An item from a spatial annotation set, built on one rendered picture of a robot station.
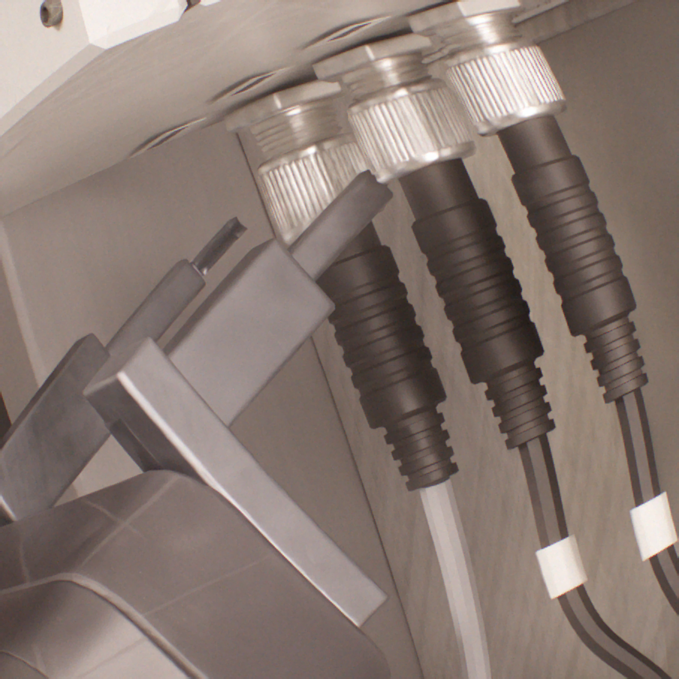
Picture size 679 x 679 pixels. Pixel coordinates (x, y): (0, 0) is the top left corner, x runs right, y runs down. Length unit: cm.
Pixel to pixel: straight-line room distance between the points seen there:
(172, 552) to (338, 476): 17
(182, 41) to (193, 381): 10
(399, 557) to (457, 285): 15
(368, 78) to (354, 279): 4
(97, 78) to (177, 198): 23
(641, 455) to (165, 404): 6
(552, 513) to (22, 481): 8
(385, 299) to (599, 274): 7
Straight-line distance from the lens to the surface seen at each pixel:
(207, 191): 79
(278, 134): 69
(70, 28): 52
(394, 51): 65
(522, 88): 62
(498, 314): 65
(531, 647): 76
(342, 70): 66
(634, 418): 63
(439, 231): 66
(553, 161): 62
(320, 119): 69
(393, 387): 69
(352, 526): 80
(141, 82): 59
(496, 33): 62
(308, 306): 65
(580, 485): 72
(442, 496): 69
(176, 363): 64
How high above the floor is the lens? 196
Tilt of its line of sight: 41 degrees down
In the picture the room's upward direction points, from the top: 1 degrees clockwise
